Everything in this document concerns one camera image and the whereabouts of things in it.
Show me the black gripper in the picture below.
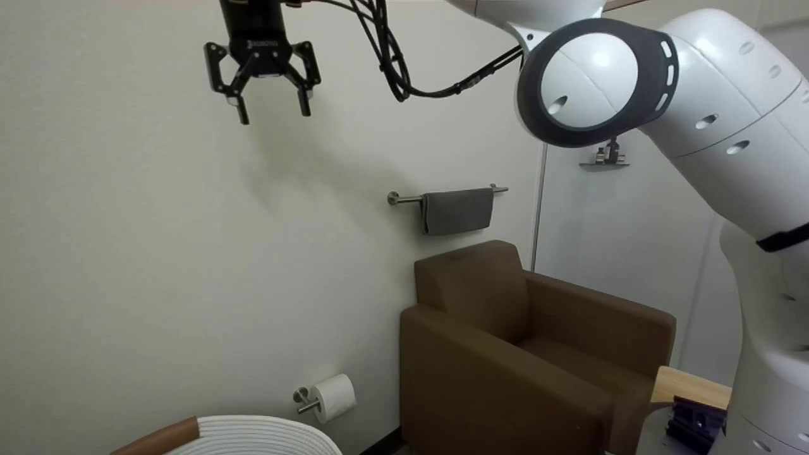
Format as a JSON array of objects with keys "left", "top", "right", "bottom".
[{"left": 203, "top": 0, "right": 324, "bottom": 129}]

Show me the chrome towel bar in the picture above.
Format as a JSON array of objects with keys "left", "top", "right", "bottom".
[{"left": 384, "top": 182, "right": 510, "bottom": 210}]

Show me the grey hanging towel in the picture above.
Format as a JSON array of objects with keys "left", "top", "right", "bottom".
[{"left": 418, "top": 186, "right": 496, "bottom": 238}]

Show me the chrome toilet paper holder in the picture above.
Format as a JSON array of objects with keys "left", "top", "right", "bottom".
[{"left": 291, "top": 383, "right": 327, "bottom": 420}]

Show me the white toilet paper roll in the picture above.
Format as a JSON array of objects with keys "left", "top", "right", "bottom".
[{"left": 312, "top": 372, "right": 360, "bottom": 423}]

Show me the dark bottle on shelf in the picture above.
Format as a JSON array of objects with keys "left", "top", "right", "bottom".
[{"left": 592, "top": 135, "right": 625, "bottom": 167}]

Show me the glass shower shelf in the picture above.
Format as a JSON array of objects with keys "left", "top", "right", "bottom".
[{"left": 580, "top": 156, "right": 633, "bottom": 171}]

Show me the brown armchair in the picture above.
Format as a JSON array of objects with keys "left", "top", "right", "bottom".
[{"left": 396, "top": 238, "right": 678, "bottom": 455}]

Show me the light wooden side table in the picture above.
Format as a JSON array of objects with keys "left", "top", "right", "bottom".
[{"left": 648, "top": 364, "right": 734, "bottom": 413}]

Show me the purple bag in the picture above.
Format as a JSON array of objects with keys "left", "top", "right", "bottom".
[{"left": 664, "top": 396, "right": 728, "bottom": 455}]

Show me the white rope laundry hamper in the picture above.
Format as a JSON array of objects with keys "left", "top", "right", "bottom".
[{"left": 111, "top": 411, "right": 347, "bottom": 455}]

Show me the glass shower enclosure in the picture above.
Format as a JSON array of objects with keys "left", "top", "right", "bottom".
[{"left": 528, "top": 0, "right": 809, "bottom": 388}]

